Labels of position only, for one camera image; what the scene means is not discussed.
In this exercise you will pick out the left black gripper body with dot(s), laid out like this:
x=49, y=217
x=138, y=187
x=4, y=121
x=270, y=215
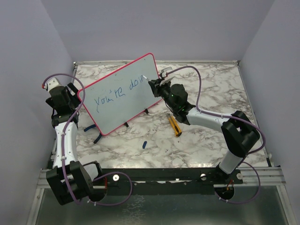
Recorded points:
x=74, y=102

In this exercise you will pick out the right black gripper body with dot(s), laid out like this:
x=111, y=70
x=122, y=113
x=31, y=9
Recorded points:
x=163, y=90

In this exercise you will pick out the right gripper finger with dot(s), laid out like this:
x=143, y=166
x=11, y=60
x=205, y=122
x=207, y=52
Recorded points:
x=154, y=88
x=155, y=82

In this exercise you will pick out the pink framed whiteboard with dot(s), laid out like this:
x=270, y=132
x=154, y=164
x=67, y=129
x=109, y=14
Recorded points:
x=120, y=96

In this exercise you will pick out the blue marker cap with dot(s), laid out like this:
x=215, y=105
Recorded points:
x=144, y=144

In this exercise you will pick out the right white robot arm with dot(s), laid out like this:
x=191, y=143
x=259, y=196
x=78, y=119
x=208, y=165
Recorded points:
x=239, y=133

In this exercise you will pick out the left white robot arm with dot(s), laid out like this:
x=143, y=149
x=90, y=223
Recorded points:
x=68, y=179

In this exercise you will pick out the yellow utility knife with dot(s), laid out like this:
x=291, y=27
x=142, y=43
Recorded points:
x=174, y=125

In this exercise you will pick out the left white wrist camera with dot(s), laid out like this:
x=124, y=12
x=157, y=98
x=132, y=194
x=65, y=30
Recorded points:
x=51, y=84

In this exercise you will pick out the blue handled pliers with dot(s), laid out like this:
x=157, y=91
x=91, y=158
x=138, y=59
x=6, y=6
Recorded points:
x=93, y=132

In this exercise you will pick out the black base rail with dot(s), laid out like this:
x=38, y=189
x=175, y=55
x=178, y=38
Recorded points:
x=147, y=181

